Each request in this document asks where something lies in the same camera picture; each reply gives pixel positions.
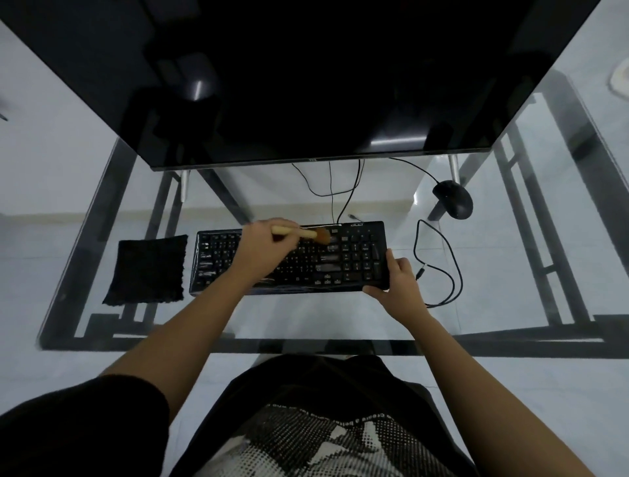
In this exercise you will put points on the person's right hand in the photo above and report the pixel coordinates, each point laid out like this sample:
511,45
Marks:
403,290

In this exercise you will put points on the person's left hand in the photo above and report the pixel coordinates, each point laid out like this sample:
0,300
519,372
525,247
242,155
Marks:
258,253

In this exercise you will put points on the person's left fingers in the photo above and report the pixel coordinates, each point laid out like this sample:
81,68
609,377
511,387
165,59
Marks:
286,231

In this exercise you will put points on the person's right thumb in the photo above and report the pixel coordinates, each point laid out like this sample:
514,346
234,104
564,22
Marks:
376,291

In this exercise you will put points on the black computer keyboard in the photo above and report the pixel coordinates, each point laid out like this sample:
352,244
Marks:
354,245

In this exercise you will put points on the person's left forearm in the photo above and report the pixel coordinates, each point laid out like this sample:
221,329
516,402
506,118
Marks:
186,334

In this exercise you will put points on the person's right forearm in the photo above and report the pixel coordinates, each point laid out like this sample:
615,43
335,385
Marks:
481,388

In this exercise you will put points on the silver monitor stand leg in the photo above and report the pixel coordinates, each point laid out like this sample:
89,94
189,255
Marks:
184,186
454,169

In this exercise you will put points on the black computer mouse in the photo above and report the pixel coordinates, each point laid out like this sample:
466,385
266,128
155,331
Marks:
454,199

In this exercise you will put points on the black printed t-shirt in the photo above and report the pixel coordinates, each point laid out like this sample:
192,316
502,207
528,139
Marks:
314,417

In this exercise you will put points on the black knitted cloth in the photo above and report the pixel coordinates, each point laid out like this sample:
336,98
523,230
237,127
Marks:
147,270

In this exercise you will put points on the large black monitor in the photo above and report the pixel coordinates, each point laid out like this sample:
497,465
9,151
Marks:
314,73

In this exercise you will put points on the white object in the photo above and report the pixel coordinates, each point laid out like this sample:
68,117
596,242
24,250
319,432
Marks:
620,76

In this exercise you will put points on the black metal table frame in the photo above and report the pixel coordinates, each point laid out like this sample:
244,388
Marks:
314,347

